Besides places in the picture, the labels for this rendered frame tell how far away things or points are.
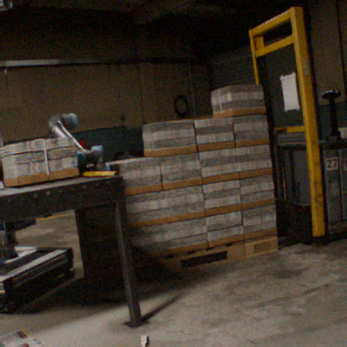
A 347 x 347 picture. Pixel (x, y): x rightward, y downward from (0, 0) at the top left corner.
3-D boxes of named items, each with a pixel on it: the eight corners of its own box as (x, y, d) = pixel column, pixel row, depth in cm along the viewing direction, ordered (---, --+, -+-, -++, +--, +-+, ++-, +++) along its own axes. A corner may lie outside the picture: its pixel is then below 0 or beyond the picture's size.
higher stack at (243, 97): (225, 248, 381) (208, 91, 368) (257, 242, 389) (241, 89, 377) (245, 258, 344) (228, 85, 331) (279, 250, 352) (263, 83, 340)
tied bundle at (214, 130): (181, 152, 364) (177, 123, 362) (216, 148, 372) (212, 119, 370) (198, 152, 328) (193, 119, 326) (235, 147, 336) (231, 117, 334)
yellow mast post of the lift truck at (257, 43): (270, 223, 412) (248, 30, 395) (278, 221, 415) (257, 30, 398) (275, 225, 404) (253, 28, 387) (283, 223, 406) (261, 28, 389)
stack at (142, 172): (86, 274, 348) (70, 166, 340) (226, 248, 381) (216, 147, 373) (93, 288, 311) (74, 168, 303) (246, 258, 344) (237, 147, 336)
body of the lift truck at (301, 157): (285, 231, 415) (277, 144, 407) (331, 220, 430) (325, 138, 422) (329, 244, 348) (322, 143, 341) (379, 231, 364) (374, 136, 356)
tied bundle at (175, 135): (144, 157, 356) (140, 126, 354) (181, 152, 364) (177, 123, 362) (157, 157, 320) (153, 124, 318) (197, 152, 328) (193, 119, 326)
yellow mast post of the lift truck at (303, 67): (310, 234, 349) (286, 10, 332) (319, 232, 352) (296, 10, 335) (316, 236, 341) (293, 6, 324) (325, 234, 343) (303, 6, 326)
